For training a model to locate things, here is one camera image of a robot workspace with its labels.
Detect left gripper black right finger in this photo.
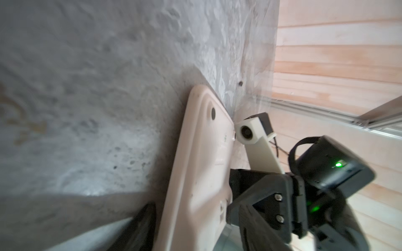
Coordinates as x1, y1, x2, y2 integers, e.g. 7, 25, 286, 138
239, 204, 292, 251

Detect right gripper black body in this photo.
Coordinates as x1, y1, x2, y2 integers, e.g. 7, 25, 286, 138
227, 136, 375, 251

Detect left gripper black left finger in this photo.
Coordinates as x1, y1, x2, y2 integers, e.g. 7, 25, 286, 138
108, 202, 157, 251

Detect pale pink calculator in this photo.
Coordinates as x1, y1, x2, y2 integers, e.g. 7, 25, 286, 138
153, 85, 235, 251

